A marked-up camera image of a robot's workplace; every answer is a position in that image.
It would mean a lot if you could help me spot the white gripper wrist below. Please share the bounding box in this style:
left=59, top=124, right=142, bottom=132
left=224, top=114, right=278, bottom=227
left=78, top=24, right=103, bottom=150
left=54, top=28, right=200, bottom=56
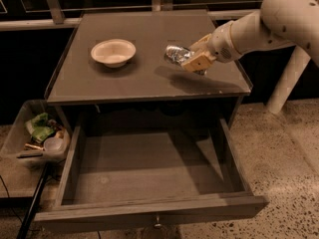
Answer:
left=181, top=21, right=242, bottom=72

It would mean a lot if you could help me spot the crushed silver redbull can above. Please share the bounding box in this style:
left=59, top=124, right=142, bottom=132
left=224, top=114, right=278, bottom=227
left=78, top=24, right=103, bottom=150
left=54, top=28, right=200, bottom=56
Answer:
left=163, top=45, right=206, bottom=76

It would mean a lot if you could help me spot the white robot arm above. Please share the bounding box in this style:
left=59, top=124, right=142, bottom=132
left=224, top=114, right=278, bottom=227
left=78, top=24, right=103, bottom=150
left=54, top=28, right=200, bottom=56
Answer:
left=181, top=0, right=319, bottom=72

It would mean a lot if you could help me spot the open grey top drawer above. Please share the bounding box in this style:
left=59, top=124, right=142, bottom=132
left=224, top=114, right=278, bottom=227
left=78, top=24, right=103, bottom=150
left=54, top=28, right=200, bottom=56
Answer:
left=35, top=119, right=269, bottom=233

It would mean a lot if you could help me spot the metal drawer knob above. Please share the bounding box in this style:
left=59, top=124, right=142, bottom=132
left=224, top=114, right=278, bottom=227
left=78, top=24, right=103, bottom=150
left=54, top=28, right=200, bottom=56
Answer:
left=154, top=216, right=163, bottom=229

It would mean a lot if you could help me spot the grey wooden cabinet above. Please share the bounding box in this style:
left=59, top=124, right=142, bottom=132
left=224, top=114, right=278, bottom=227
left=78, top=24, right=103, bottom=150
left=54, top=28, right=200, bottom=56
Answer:
left=44, top=9, right=254, bottom=137

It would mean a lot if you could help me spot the white paper bowl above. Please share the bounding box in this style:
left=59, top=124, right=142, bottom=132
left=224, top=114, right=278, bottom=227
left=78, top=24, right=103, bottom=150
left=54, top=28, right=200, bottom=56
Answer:
left=91, top=39, right=137, bottom=68

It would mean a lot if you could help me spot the clear plastic cup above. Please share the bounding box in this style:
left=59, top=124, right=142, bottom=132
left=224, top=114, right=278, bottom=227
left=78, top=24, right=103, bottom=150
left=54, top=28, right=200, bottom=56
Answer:
left=44, top=137, right=63, bottom=151

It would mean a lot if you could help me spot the green snack bag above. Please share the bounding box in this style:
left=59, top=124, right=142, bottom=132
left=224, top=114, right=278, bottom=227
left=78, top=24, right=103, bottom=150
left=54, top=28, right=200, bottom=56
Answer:
left=25, top=113, right=55, bottom=143

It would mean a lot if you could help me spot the clear plastic bin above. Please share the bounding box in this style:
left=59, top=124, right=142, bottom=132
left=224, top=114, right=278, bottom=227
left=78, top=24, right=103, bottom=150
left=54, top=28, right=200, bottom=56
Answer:
left=1, top=100, right=71, bottom=167

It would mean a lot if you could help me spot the black pole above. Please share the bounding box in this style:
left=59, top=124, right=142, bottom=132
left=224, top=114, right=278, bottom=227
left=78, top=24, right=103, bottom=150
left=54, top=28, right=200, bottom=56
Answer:
left=16, top=163, right=52, bottom=239

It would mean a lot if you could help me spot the metal window rail frame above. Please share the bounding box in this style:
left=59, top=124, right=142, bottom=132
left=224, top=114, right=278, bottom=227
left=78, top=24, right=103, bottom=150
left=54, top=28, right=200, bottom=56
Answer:
left=0, top=0, right=277, bottom=32

